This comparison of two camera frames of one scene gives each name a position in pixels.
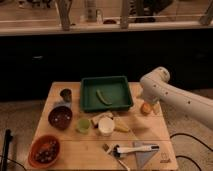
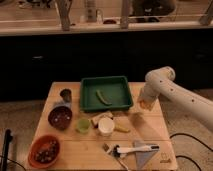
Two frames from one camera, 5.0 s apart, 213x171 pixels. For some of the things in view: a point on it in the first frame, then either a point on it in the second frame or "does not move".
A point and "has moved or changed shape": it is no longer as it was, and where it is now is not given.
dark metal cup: (66, 94) does not move
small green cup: (83, 125) does not move
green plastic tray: (113, 89) does not move
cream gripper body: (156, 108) to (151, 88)
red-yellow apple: (145, 108) has moved or changed shape
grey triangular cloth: (144, 156) does not move
